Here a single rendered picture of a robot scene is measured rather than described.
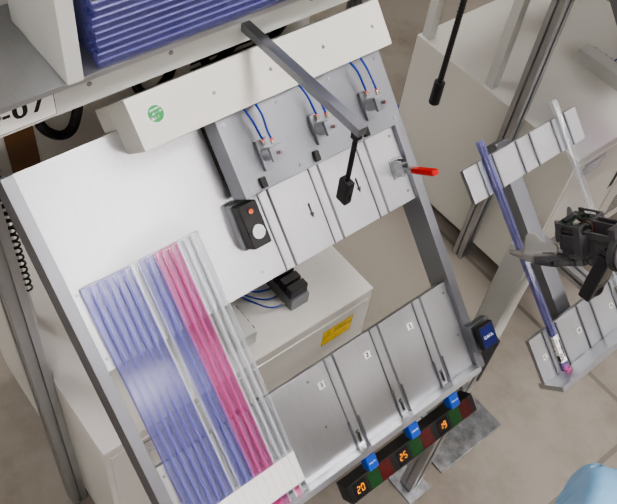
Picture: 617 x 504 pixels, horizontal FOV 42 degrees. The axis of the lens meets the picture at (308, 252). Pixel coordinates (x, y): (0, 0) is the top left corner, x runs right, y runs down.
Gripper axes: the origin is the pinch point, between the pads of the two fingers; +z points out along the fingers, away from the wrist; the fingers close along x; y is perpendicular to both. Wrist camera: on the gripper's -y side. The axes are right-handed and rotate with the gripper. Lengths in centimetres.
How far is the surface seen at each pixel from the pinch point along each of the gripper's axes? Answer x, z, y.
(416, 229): 14.7, 15.9, 6.0
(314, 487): 58, 5, -23
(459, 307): 14.3, 8.6, -10.1
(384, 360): 33.9, 9.5, -11.2
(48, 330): 78, 64, 2
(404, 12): -137, 185, 6
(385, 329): 31.3, 10.4, -6.0
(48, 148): 69, 39, 43
